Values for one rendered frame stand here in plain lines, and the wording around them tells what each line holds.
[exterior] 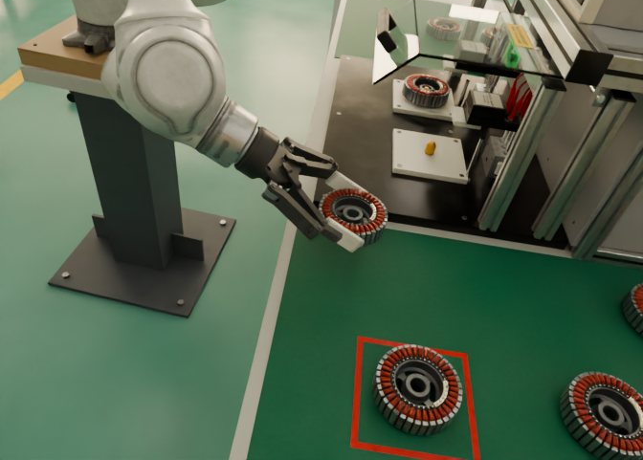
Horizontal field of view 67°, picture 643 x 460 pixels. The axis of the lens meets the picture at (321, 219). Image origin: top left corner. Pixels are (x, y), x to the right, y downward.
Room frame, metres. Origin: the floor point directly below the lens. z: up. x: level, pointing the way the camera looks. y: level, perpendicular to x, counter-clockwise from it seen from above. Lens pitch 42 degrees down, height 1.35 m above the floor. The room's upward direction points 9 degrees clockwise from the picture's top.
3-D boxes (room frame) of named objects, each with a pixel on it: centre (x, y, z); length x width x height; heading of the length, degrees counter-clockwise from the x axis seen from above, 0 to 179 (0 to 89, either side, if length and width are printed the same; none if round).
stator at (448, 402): (0.34, -0.16, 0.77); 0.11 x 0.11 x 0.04
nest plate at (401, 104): (1.12, -0.20, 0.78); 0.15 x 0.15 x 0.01; 0
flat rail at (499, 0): (1.00, -0.30, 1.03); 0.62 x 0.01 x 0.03; 0
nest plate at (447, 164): (0.88, -0.20, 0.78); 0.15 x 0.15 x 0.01; 0
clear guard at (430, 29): (0.81, -0.21, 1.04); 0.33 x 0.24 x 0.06; 90
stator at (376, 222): (0.60, -0.05, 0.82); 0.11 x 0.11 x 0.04
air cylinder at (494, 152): (0.88, -0.35, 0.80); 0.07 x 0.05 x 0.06; 0
